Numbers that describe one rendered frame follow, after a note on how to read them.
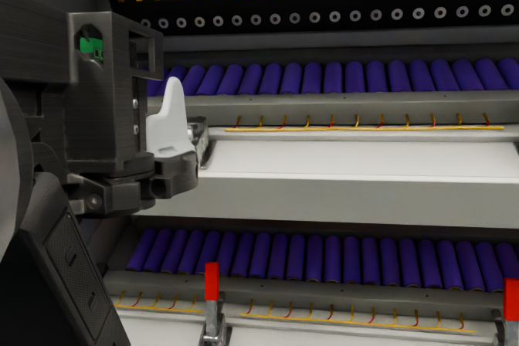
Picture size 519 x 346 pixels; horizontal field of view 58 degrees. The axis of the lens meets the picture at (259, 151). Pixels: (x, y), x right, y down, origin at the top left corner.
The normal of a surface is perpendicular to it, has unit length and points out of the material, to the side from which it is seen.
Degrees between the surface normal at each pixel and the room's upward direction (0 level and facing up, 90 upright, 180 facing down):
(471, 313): 105
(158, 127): 90
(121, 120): 90
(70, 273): 91
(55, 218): 91
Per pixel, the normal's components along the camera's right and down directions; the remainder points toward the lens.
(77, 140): -0.17, 0.09
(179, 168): 0.73, 0.06
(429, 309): -0.15, 0.58
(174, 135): 0.99, 0.01
